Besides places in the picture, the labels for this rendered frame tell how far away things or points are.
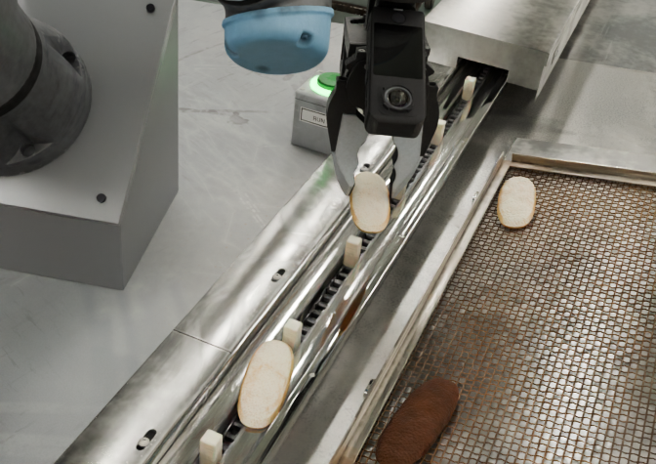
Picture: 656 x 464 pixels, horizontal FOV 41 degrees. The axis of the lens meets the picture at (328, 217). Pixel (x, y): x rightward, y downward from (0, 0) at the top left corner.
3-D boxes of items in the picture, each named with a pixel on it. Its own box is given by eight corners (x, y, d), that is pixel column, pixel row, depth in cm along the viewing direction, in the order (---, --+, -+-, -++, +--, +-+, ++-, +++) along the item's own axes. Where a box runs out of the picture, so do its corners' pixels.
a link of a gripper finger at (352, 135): (346, 168, 87) (371, 87, 82) (350, 202, 82) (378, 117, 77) (315, 162, 86) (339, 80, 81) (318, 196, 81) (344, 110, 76)
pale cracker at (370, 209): (348, 173, 87) (349, 163, 86) (387, 176, 87) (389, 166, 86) (349, 232, 79) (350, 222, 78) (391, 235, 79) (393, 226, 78)
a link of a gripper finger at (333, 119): (364, 149, 81) (391, 65, 76) (366, 159, 79) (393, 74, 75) (315, 140, 80) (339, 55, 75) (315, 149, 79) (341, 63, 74)
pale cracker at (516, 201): (501, 179, 94) (502, 169, 93) (537, 181, 93) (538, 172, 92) (493, 228, 86) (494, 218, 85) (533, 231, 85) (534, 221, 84)
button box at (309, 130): (310, 141, 117) (318, 65, 110) (365, 157, 115) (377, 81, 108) (284, 169, 111) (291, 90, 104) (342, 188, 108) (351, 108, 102)
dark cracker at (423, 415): (425, 375, 68) (425, 363, 68) (471, 391, 66) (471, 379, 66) (361, 460, 61) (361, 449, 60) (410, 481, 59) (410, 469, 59)
